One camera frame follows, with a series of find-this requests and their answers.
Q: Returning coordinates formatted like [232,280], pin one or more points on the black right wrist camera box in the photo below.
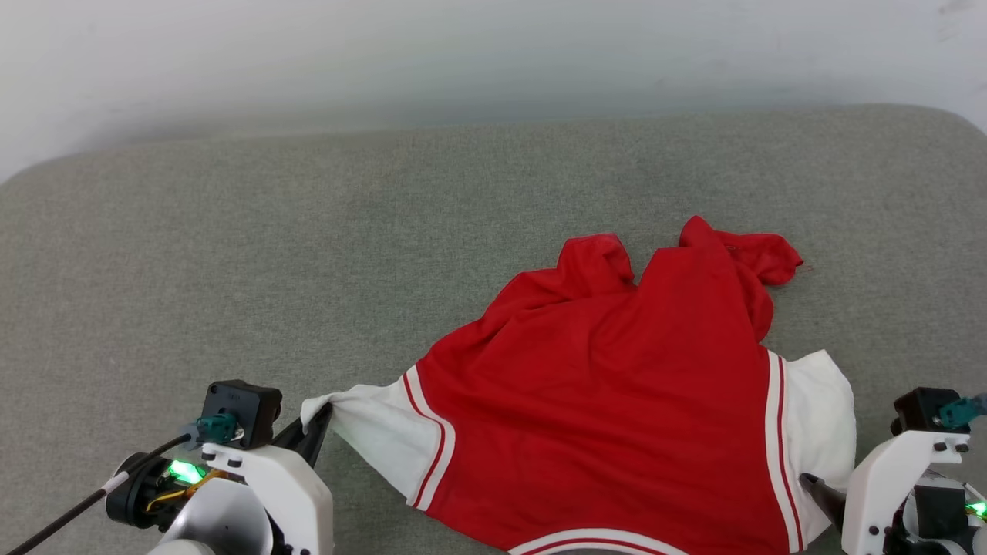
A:
[917,410]

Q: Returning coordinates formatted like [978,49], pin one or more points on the red shirt with white sleeves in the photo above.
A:
[601,401]

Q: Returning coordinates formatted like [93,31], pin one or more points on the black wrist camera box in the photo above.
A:
[917,410]
[250,405]

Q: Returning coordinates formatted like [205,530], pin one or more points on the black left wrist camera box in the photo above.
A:
[250,405]

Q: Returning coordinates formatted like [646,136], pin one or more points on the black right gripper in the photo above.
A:
[937,516]

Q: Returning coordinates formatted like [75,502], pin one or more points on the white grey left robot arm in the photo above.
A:
[220,520]

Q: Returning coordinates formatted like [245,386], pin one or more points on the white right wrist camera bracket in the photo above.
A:
[879,493]

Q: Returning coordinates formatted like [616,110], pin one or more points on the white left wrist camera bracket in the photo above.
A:
[297,493]

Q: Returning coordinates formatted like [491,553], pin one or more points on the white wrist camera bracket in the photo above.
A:
[297,493]
[879,493]

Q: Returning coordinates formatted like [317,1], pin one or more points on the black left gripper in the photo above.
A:
[135,493]

